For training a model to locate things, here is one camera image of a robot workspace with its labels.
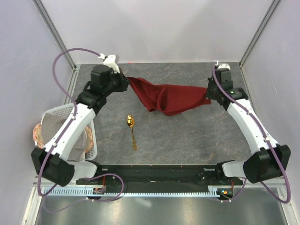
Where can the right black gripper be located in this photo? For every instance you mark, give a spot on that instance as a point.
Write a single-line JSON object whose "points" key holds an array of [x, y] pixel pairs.
{"points": [[209, 94]]}

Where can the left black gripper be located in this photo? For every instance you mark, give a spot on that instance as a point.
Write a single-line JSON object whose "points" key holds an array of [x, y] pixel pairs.
{"points": [[124, 81]]}

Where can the gold spoon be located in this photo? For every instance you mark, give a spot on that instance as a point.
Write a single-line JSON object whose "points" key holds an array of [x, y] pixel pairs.
{"points": [[131, 123]]}

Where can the red cloth napkin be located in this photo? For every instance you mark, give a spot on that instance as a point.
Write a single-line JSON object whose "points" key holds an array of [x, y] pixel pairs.
{"points": [[169, 99]]}

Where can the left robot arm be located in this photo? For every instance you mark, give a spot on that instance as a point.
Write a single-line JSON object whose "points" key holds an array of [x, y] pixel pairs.
{"points": [[51, 162]]}

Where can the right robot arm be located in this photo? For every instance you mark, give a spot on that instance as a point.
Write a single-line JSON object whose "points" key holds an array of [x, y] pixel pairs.
{"points": [[269, 159]]}

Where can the white plastic basket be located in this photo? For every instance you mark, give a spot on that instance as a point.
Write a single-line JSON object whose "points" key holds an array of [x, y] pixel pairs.
{"points": [[64, 111]]}

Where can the patterned plate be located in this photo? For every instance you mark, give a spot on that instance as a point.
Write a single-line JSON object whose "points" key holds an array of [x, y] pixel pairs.
{"points": [[37, 137]]}

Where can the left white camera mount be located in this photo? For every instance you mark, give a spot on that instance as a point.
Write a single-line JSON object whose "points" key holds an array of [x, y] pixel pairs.
{"points": [[110, 61]]}

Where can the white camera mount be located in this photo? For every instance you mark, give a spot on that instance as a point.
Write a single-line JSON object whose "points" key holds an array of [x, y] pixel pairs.
{"points": [[221, 66], [110, 61]]}

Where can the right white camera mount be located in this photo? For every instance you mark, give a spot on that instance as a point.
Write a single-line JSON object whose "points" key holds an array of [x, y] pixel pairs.
{"points": [[221, 66]]}

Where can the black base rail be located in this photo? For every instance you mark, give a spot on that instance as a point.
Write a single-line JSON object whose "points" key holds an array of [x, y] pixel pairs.
{"points": [[204, 175]]}

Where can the right aluminium frame post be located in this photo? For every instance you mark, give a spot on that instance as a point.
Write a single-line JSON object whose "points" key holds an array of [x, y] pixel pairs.
{"points": [[259, 31]]}

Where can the aluminium frame post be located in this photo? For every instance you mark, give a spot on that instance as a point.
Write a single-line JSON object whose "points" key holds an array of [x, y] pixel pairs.
{"points": [[259, 31], [50, 24]]}

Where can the left aluminium frame post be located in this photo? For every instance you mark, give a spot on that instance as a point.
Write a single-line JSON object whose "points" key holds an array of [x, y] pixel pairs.
{"points": [[50, 24]]}

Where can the white slotted cable duct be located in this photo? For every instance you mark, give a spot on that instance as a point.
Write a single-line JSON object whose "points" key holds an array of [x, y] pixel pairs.
{"points": [[98, 191]]}

